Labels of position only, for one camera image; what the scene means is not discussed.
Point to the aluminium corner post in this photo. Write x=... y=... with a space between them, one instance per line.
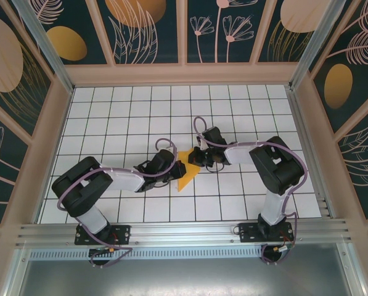
x=316 y=43
x=45 y=49

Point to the long aluminium mounting rail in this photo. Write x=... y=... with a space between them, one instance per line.
x=183 y=234

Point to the yellow power connector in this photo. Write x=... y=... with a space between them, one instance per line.
x=277 y=248
x=111 y=248

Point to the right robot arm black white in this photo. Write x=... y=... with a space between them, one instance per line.
x=279 y=166

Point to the yellow paper sheet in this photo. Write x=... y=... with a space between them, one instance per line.
x=188 y=177

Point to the grey metal sheet panel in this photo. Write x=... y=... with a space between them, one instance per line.
x=183 y=277

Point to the perforated metal strip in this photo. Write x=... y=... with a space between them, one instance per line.
x=183 y=253

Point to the aluminium side rail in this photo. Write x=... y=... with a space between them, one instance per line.
x=307 y=154

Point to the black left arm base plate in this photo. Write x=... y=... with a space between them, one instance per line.
x=122 y=234

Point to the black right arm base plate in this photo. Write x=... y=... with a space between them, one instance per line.
x=248 y=234

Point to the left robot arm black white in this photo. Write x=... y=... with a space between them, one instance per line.
x=79 y=191

